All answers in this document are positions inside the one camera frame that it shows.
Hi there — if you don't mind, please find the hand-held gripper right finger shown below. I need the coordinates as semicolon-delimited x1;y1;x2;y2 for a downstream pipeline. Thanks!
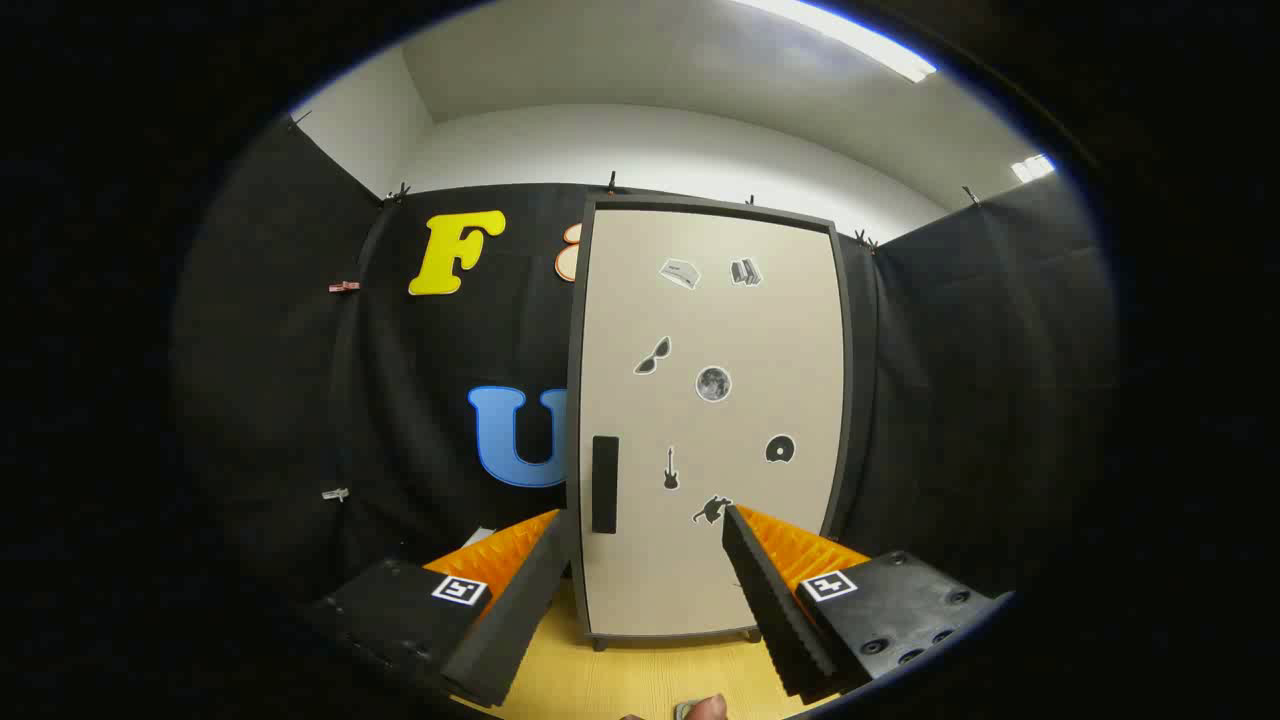
722;503;1013;706

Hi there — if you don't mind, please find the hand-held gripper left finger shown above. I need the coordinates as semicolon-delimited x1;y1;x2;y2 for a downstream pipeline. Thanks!
300;508;576;711

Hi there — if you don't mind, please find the beige cabinet door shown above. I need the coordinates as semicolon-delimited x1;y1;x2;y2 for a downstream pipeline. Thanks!
578;207;847;639

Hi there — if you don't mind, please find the black backdrop cloth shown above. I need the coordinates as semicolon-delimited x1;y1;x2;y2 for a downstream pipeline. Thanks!
170;115;1116;611

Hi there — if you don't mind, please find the dark grey cabinet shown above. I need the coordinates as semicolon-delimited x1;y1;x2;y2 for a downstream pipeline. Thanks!
565;195;856;651

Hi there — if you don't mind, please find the row of black clips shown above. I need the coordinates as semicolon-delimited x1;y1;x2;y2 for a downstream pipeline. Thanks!
288;110;983;253

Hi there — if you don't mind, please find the long ceiling light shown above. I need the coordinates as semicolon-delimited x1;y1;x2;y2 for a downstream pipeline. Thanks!
735;0;938;84

